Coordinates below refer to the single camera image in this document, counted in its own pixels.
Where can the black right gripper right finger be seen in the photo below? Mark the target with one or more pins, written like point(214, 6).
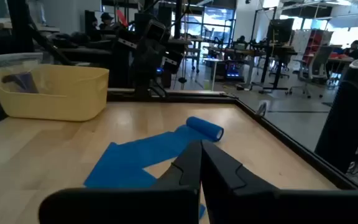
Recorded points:
point(259, 205)

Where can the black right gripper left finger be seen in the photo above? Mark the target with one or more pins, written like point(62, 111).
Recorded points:
point(120, 205)

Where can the blue elastic bandage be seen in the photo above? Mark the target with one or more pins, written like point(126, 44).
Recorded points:
point(129, 161)

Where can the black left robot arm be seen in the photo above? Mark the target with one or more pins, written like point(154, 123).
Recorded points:
point(143, 87)

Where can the clear bag with dark roll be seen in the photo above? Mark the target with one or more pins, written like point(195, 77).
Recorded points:
point(14, 71)

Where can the person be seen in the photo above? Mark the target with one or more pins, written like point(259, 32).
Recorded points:
point(241, 39)
point(106, 21)
point(353, 51)

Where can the yellow plastic bin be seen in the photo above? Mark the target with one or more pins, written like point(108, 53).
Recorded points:
point(57, 96)

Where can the black tower fan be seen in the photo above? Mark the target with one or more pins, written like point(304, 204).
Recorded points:
point(346, 118)

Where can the black monitor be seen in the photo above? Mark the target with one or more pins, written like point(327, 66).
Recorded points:
point(281, 31)

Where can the grey office chair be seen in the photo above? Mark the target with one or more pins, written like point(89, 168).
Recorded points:
point(312, 71)

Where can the red storage shelf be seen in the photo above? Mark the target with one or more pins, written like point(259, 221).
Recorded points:
point(312, 46)

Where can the black aluminium table frame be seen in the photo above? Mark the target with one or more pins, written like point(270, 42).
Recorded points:
point(197, 97)

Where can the black frame bracket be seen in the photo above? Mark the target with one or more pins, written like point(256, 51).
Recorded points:
point(261, 109)

